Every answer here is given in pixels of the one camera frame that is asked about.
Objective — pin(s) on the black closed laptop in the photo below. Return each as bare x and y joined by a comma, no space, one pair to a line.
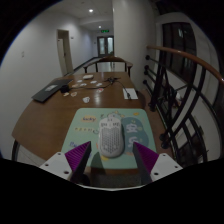
51,90

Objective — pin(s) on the dark window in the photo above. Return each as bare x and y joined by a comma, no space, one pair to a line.
178,50

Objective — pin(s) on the black railing with wooden handrail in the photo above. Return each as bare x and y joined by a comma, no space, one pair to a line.
180,100

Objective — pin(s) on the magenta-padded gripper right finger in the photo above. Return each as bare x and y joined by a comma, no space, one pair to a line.
148,157

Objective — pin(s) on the black key bunch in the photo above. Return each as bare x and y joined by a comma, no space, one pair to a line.
111,79

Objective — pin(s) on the red and white sticker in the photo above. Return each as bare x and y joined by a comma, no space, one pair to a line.
100,89

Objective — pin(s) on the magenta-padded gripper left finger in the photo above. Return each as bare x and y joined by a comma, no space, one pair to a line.
78,156

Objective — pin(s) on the light green printed mouse pad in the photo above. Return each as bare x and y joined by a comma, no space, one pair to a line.
83,133

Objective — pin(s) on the white side door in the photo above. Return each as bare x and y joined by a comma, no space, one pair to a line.
64,51

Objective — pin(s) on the round ceiling light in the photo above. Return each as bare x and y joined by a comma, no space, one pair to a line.
91,10
99,26

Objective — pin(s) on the white honeycomb computer mouse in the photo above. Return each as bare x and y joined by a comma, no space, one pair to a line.
111,138

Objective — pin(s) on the white paper card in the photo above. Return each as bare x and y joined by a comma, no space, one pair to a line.
132,93

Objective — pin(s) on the wooden armchair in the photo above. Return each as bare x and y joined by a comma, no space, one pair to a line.
108,61

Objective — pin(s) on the glass double door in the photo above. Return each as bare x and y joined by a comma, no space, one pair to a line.
105,45

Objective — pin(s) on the green exit sign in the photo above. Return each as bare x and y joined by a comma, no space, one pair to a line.
105,31

